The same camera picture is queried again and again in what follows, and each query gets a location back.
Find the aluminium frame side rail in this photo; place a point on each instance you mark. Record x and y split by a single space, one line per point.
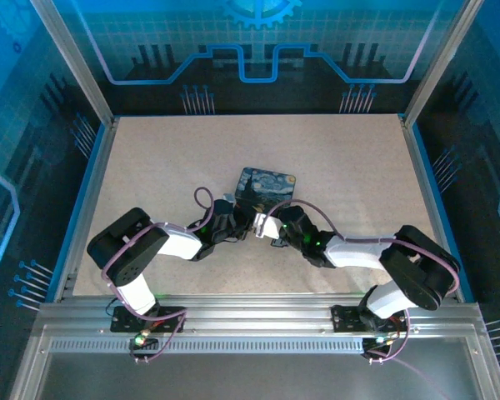
437 208
85 208

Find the small LED circuit board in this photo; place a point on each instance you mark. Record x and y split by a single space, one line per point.
384 341
143 338

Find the aluminium frame cross rail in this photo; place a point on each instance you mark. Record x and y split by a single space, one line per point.
254 310

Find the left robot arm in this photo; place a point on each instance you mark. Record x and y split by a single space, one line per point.
125 250

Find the starry night print tin box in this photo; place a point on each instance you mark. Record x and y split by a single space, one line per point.
266 189

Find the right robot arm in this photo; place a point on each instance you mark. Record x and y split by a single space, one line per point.
416 266

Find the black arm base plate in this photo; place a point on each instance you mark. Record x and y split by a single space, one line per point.
346 318
125 323

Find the aluminium frame corner post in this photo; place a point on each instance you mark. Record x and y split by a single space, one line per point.
437 62
73 62

